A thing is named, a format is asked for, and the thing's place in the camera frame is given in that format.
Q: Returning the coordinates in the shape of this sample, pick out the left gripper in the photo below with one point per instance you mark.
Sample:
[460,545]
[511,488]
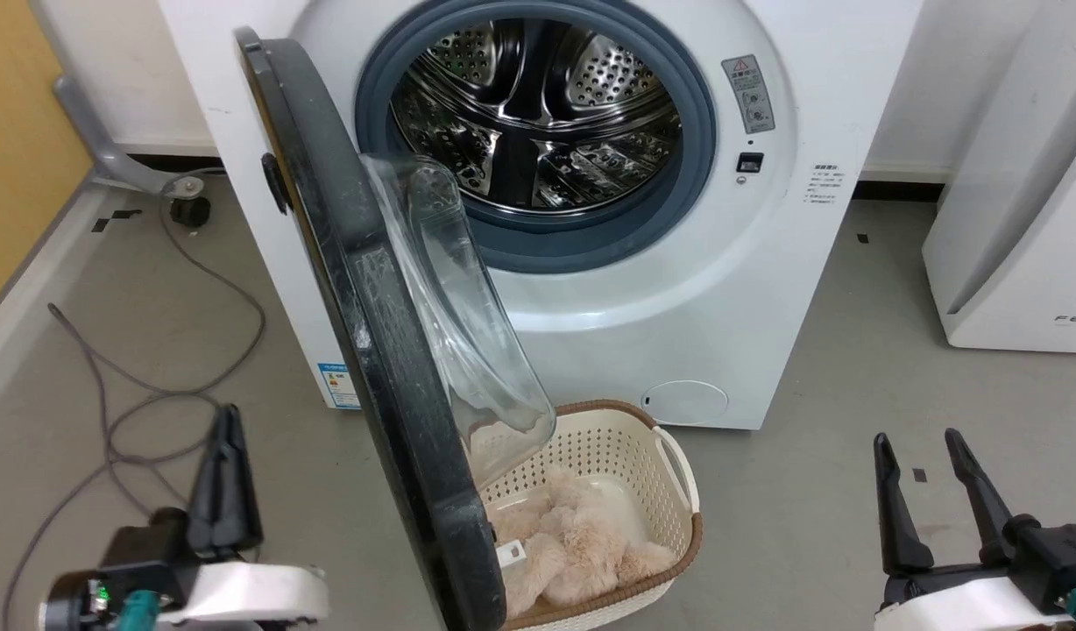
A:
[240,594]

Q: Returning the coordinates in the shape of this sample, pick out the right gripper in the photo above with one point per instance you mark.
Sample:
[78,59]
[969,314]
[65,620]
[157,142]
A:
[1046,570]

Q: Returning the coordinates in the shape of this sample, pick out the black-rimmed glass washer door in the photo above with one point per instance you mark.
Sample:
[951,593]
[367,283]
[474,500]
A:
[371,350]

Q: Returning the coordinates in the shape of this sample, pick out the white front-load washing machine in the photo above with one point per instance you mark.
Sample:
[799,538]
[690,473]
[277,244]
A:
[731,289]

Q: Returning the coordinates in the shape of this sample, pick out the blue energy label sticker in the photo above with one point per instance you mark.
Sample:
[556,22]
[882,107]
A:
[339,386]

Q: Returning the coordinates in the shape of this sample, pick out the white plastic appliance housing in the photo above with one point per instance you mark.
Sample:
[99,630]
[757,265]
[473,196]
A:
[1020,245]

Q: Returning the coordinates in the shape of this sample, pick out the black caster wheel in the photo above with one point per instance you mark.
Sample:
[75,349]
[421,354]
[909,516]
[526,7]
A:
[190,211]

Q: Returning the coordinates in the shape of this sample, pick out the cream plastic laundry basket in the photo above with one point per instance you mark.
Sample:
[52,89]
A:
[626,443]

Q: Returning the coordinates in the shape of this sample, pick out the beige fluffy plush cloth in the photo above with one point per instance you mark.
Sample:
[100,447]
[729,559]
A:
[582,543]

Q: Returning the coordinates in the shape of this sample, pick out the grey metal stand leg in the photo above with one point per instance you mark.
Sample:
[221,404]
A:
[109,158]

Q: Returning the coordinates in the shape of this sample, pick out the yellow wooden panel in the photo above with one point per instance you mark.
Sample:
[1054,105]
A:
[17,149]

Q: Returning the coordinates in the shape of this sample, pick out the grey warning sticker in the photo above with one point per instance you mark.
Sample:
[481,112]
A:
[749,93]

